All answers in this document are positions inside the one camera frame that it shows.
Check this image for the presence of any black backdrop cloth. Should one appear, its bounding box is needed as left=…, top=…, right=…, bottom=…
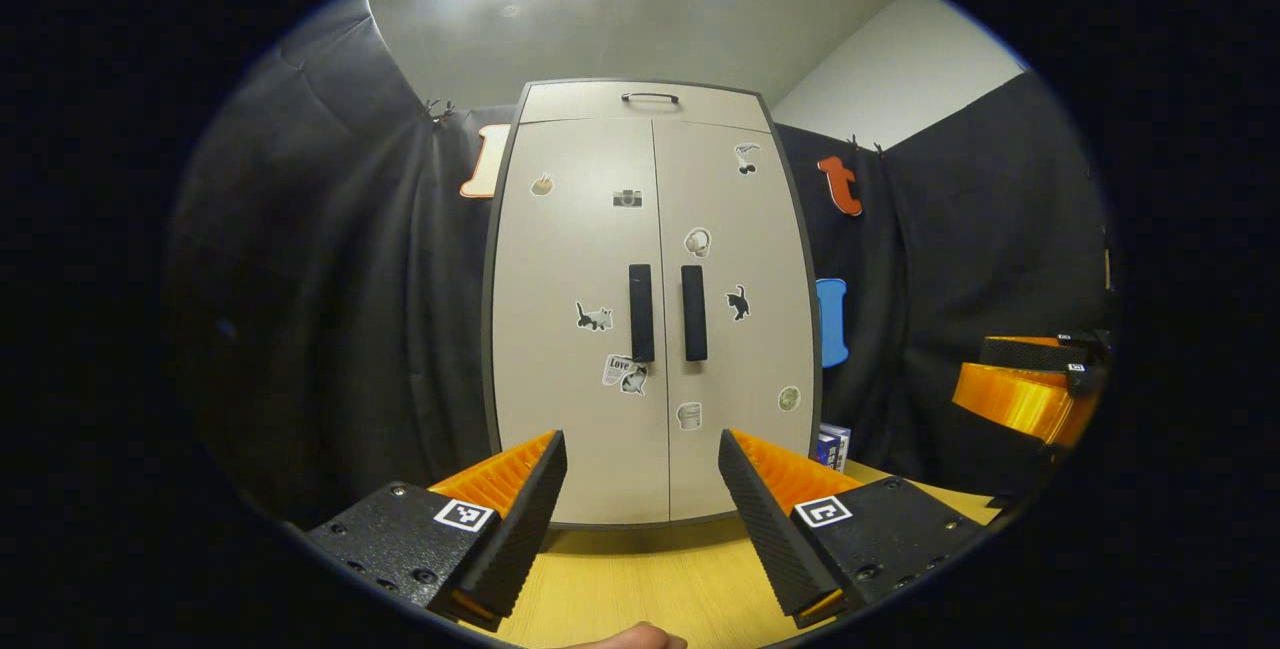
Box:
left=170, top=0, right=1116, bottom=530

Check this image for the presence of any blue and white box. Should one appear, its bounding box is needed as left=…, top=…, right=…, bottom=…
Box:
left=815, top=421, right=853, bottom=473

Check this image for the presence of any white shoe cabinet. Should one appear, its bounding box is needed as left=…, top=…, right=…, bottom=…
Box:
left=482, top=78, right=824, bottom=530

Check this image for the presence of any white cabinet door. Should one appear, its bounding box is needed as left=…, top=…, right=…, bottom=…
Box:
left=490, top=119, right=671, bottom=527
left=653, top=119, right=819, bottom=523

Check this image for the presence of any white cabinet drawer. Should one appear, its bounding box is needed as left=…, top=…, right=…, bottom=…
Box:
left=517, top=81, right=773, bottom=133

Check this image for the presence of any black door handle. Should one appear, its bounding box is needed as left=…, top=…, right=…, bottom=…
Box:
left=628, top=264, right=657, bottom=364
left=681, top=265, right=709, bottom=362

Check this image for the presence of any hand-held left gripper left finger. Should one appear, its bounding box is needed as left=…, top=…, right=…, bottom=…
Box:
left=305, top=429, right=569, bottom=630

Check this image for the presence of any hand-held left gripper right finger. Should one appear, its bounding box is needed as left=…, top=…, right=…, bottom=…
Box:
left=718, top=429, right=988, bottom=630

